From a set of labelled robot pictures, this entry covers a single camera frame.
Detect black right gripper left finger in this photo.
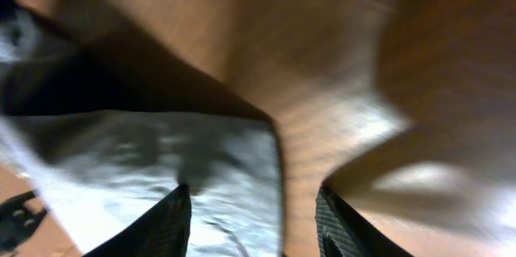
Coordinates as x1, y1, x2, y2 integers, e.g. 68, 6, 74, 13
84, 184, 192, 257

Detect grey shorts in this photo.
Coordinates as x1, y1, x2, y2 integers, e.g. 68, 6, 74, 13
1, 110, 283, 256

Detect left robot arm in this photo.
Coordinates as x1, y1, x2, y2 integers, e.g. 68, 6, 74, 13
1, 0, 135, 116

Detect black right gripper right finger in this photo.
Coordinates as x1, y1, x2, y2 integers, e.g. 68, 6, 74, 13
315, 186, 411, 257

